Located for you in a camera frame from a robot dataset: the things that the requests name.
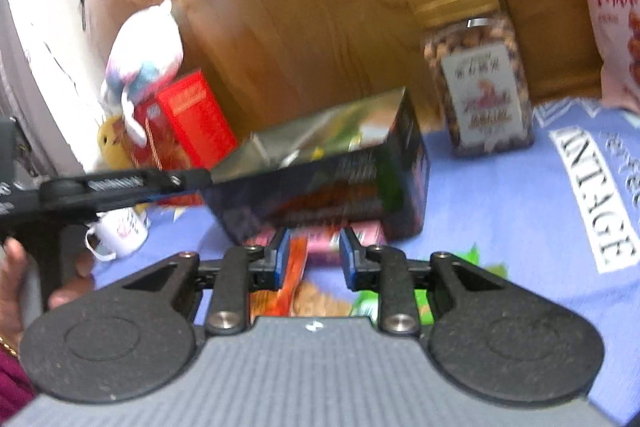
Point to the blue printed blanket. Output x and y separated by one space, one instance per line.
500 207

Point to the yellow plush toy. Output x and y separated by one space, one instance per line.
114 142

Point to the pink and blue plush toy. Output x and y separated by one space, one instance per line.
145 52

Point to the orange snack packet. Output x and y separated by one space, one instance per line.
310 299

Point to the black tape strip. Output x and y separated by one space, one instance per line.
83 12

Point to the clear jar of nuts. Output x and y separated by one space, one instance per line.
480 92

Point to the person's left forearm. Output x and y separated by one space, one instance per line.
12 382

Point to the black cardboard box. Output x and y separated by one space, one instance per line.
320 197

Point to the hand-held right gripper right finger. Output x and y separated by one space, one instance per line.
348 262

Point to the red snack packet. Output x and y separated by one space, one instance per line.
295 272

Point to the red gift box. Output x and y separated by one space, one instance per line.
195 122

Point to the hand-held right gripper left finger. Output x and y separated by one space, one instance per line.
281 259

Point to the pink snack packet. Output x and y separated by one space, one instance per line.
320 242

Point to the bright green snack packet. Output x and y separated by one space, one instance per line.
367 307

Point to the white enamel mug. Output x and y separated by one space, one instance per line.
122 232

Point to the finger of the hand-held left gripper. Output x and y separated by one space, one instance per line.
125 187

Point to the person's left hand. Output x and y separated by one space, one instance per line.
12 287

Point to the brown woven mat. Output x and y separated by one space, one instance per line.
540 7

